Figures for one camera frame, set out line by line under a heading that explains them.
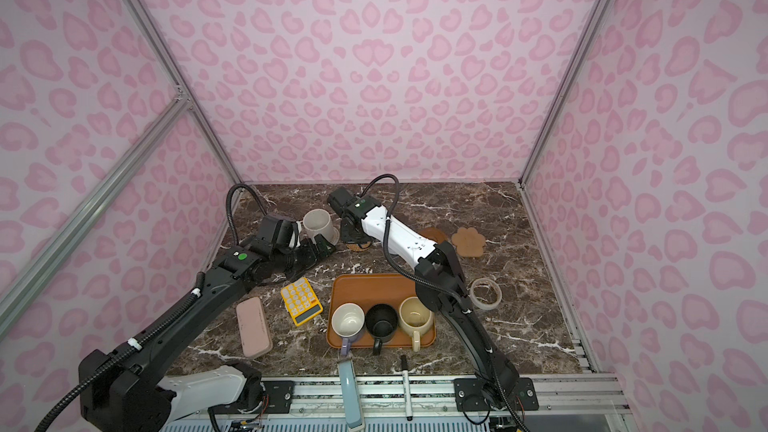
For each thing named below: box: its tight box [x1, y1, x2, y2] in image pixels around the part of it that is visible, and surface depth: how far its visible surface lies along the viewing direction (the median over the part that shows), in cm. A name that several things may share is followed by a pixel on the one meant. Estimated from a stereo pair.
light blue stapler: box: [338, 359, 363, 429], surface depth 75 cm
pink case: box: [235, 296, 273, 358], surface depth 82 cm
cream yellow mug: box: [398, 296, 434, 352], surface depth 80 cm
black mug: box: [365, 303, 398, 356], surface depth 80 cm
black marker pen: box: [400, 354, 413, 421], surface depth 75 cm
